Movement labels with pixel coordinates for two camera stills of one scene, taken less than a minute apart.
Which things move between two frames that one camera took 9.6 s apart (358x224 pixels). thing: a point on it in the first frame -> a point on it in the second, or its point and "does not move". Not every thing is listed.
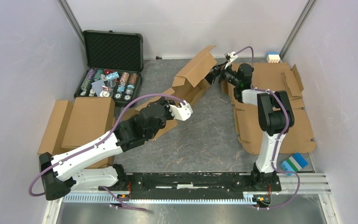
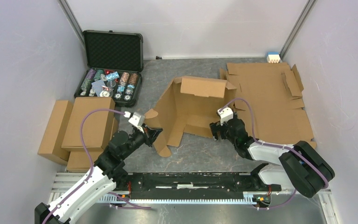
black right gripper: [216, 70] -> [216, 127]
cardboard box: [185, 86] -> [190, 104]
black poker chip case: [114, 64] does not move
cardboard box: [53, 137] does not move
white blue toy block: [273, 57] does not move
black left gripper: [165, 102] -> [152, 133]
